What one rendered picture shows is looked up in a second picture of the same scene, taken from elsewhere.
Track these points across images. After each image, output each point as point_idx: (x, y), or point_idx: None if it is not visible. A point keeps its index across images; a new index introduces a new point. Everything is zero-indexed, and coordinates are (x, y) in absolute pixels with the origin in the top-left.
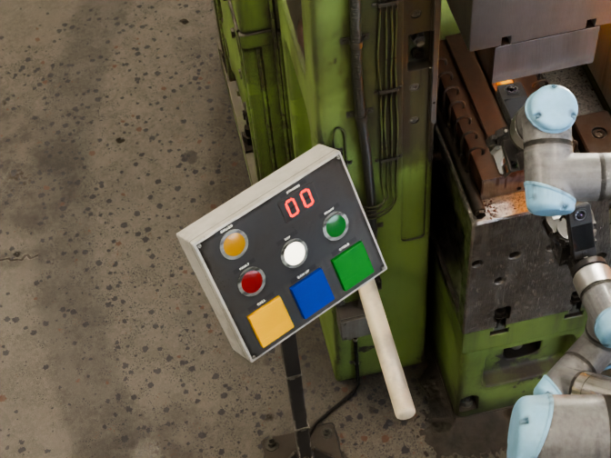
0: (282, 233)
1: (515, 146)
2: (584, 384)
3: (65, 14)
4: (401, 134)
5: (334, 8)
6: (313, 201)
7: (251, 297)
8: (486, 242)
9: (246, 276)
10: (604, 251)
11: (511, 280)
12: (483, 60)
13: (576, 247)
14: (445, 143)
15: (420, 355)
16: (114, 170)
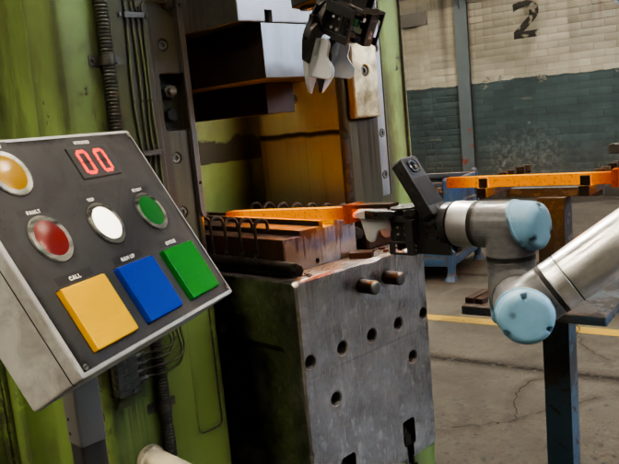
0: (81, 190)
1: (343, 2)
2: (554, 259)
3: None
4: None
5: (76, 5)
6: (112, 167)
7: (56, 263)
8: (313, 319)
9: (40, 226)
10: (414, 347)
11: (347, 398)
12: (245, 75)
13: (427, 201)
14: (219, 261)
15: None
16: None
